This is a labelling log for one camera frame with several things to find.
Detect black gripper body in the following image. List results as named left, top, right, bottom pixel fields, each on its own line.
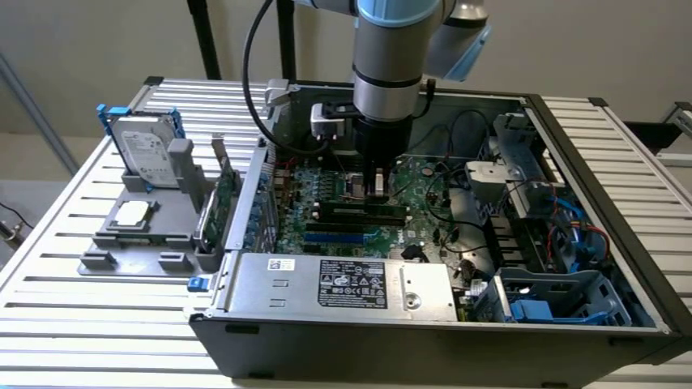
left=354, top=115, right=415, bottom=164

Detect black RAM stick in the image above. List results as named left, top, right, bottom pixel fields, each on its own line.
left=306, top=199, right=408, bottom=233

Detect blue expansion slot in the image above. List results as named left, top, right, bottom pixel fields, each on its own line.
left=303, top=230, right=380, bottom=246

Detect silver CPU socket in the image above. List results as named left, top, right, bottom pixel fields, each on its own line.
left=340, top=164, right=392, bottom=200

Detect green motherboard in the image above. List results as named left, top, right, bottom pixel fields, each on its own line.
left=268, top=152, right=467, bottom=261

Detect grey metal disk bay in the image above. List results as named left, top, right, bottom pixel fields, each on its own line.
left=463, top=112, right=583, bottom=228

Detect green graphics card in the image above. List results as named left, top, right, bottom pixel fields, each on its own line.
left=195, top=136, right=243, bottom=249

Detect silver power supply unit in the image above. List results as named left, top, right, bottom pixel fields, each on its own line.
left=224, top=252, right=462, bottom=323

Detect black upright stand pole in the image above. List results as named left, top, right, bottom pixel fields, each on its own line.
left=276, top=0, right=299, bottom=82

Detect grey parts rack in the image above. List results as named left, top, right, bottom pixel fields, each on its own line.
left=78, top=139, right=227, bottom=278

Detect black slanted stand pole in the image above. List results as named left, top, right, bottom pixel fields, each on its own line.
left=186, top=0, right=224, bottom=80

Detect silver hard disk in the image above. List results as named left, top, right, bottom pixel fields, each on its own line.
left=111, top=114, right=183, bottom=190

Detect open black PC case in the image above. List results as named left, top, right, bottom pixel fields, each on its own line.
left=187, top=79, right=692, bottom=380

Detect silver CPU chip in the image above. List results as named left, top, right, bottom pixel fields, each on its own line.
left=115, top=200, right=154, bottom=224

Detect grey plastic drive cage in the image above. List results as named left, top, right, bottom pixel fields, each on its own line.
left=490, top=266, right=635, bottom=326

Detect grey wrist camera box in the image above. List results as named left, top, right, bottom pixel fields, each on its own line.
left=310, top=102, right=359, bottom=142

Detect black cable strap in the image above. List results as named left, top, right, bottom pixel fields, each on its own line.
left=418, top=78, right=438, bottom=119

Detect black looped wire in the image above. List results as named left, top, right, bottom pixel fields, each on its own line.
left=446, top=109, right=492, bottom=163

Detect grey case handle clamp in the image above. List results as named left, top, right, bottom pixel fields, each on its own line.
left=266, top=78, right=292, bottom=107

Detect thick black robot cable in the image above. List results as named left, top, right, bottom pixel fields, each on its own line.
left=242, top=0, right=332, bottom=156

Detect blue SATA wire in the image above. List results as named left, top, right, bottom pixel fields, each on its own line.
left=543, top=193, right=591, bottom=252

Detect red SATA wire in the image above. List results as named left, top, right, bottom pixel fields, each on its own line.
left=580, top=224, right=611, bottom=267

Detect blue disk carrier frame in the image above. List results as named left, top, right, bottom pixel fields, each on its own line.
left=95, top=104, right=187, bottom=191

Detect aluminium frame rail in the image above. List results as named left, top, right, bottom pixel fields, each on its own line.
left=620, top=100, right=692, bottom=168

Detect grey aluminium post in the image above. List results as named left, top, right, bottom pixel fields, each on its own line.
left=0, top=51, right=82, bottom=177

